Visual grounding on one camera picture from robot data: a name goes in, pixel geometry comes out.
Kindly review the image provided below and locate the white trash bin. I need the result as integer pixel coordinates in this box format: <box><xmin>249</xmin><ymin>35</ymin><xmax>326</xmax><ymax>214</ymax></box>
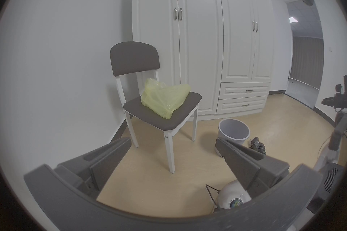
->
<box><xmin>218</xmin><ymin>119</ymin><xmax>250</xmax><ymax>157</ymax></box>

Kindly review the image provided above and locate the black plastic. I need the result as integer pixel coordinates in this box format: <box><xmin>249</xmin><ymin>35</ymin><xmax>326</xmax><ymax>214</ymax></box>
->
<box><xmin>249</xmin><ymin>137</ymin><xmax>267</xmax><ymax>155</ymax></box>

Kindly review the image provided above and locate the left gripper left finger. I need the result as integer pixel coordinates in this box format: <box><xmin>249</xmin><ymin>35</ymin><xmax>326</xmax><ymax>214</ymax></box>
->
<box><xmin>54</xmin><ymin>137</ymin><xmax>132</xmax><ymax>199</ymax></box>

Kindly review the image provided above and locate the grey curtain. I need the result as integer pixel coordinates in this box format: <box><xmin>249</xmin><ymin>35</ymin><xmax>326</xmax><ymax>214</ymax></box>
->
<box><xmin>290</xmin><ymin>36</ymin><xmax>324</xmax><ymax>91</ymax></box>

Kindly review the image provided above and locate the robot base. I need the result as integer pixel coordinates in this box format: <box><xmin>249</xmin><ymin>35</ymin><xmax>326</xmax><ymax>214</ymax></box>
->
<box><xmin>214</xmin><ymin>149</ymin><xmax>343</xmax><ymax>210</ymax></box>

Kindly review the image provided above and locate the grey white chair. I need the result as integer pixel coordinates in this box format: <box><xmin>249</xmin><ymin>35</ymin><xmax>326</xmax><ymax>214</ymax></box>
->
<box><xmin>110</xmin><ymin>41</ymin><xmax>202</xmax><ymax>173</ymax></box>

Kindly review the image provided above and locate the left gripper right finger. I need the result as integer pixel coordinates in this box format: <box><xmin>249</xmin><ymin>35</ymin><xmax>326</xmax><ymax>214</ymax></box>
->
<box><xmin>215</xmin><ymin>137</ymin><xmax>290</xmax><ymax>199</ymax></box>

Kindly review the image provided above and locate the black cable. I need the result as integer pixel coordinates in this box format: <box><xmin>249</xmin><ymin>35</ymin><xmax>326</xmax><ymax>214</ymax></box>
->
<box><xmin>205</xmin><ymin>184</ymin><xmax>221</xmax><ymax>209</ymax></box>

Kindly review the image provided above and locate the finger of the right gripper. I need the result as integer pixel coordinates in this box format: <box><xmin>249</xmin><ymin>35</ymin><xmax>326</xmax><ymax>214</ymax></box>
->
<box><xmin>322</xmin><ymin>97</ymin><xmax>338</xmax><ymax>109</ymax></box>

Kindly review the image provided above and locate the yellow plastic bag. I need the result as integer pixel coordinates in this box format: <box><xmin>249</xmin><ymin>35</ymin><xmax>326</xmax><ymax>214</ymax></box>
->
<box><xmin>141</xmin><ymin>78</ymin><xmax>191</xmax><ymax>119</ymax></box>

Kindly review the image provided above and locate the white wardrobe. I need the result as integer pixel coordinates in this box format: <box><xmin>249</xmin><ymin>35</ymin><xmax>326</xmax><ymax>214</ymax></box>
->
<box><xmin>132</xmin><ymin>0</ymin><xmax>274</xmax><ymax>121</ymax></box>

